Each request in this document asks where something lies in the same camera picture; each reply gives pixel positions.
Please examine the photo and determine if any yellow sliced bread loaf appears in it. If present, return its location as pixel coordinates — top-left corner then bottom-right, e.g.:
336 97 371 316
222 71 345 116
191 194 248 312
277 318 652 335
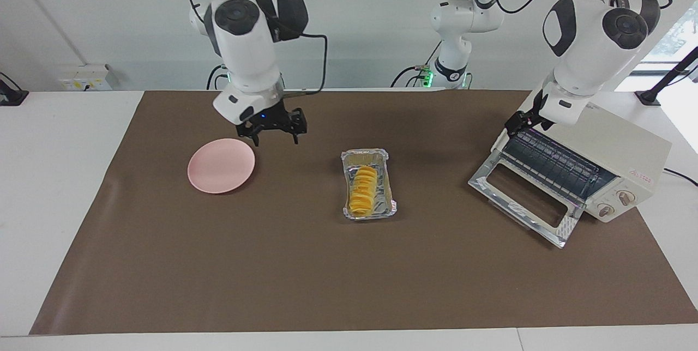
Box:
349 165 377 218

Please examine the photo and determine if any aluminium foil tray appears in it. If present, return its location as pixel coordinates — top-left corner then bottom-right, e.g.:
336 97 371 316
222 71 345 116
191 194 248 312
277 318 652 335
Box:
341 148 398 221

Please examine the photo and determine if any cream toaster oven body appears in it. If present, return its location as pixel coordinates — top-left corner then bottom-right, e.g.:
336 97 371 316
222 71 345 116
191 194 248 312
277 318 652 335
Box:
491 101 672 224

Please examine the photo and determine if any glass oven door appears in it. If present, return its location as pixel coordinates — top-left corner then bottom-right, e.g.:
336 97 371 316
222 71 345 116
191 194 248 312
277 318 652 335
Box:
468 152 587 249

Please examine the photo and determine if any pink round plate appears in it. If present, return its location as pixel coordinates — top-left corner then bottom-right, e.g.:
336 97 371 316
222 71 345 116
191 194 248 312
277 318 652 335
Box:
187 138 256 195

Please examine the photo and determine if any brown table mat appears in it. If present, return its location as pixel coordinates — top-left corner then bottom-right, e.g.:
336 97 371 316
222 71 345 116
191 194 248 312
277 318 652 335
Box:
29 89 698 335

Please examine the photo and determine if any bright window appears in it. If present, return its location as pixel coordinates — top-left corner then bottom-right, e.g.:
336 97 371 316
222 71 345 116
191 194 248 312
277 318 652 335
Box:
630 0 698 93

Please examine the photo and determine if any metal wire oven rack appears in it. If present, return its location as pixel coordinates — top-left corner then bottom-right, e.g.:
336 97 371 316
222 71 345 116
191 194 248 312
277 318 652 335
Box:
501 129 616 202

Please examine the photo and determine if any black right base cable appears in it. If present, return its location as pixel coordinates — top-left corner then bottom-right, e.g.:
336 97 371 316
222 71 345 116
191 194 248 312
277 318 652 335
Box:
206 64 230 90

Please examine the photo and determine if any black base cable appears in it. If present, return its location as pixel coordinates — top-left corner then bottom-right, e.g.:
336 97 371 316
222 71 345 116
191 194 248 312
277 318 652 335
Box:
390 40 443 89
206 64 230 90

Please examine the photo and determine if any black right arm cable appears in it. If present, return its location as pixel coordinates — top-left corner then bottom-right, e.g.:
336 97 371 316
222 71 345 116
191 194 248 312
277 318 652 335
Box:
273 32 328 95

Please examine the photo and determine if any black left base cable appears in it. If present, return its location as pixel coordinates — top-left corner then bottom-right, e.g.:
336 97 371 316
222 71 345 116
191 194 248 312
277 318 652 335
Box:
390 40 443 89

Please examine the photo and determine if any black camera stand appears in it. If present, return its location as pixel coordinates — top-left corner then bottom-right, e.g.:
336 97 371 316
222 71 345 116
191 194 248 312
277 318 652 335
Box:
635 46 698 106

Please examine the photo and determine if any black oven power cable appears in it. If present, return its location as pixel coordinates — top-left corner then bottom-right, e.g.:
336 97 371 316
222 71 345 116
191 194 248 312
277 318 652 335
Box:
663 168 698 187

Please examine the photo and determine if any white wall power socket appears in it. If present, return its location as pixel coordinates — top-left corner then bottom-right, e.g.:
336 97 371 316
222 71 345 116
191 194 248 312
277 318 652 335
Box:
59 64 118 92

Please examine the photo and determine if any black table clamp mount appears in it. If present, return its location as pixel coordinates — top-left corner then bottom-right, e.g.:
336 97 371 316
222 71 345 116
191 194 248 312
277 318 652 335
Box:
0 72 29 106

